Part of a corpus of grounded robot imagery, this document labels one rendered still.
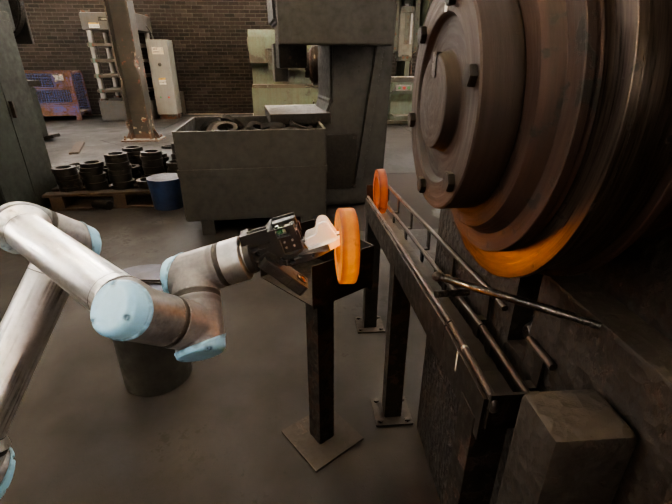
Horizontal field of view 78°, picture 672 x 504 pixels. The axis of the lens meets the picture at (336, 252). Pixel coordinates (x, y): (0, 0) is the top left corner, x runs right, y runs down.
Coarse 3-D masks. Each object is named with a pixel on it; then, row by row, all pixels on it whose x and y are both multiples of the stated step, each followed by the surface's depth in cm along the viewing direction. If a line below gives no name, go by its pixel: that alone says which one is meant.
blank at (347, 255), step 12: (336, 216) 86; (348, 216) 79; (336, 228) 86; (348, 228) 78; (348, 240) 77; (336, 252) 88; (348, 252) 77; (336, 264) 88; (348, 264) 78; (348, 276) 80
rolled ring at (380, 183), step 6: (378, 174) 166; (384, 174) 166; (378, 180) 167; (384, 180) 164; (378, 186) 178; (384, 186) 164; (378, 192) 179; (384, 192) 164; (378, 198) 168; (384, 198) 165; (378, 204) 168; (384, 204) 166; (384, 210) 169
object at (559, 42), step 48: (528, 0) 41; (576, 0) 37; (528, 48) 41; (576, 48) 37; (528, 96) 41; (576, 96) 37; (528, 144) 42; (576, 144) 38; (528, 192) 45; (480, 240) 59; (528, 240) 49
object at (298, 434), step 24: (360, 240) 114; (312, 264) 129; (360, 264) 110; (288, 288) 114; (312, 288) 101; (336, 288) 107; (360, 288) 113; (312, 312) 119; (312, 336) 123; (312, 360) 127; (312, 384) 131; (312, 408) 136; (288, 432) 143; (312, 432) 140; (336, 432) 143; (312, 456) 134; (336, 456) 134
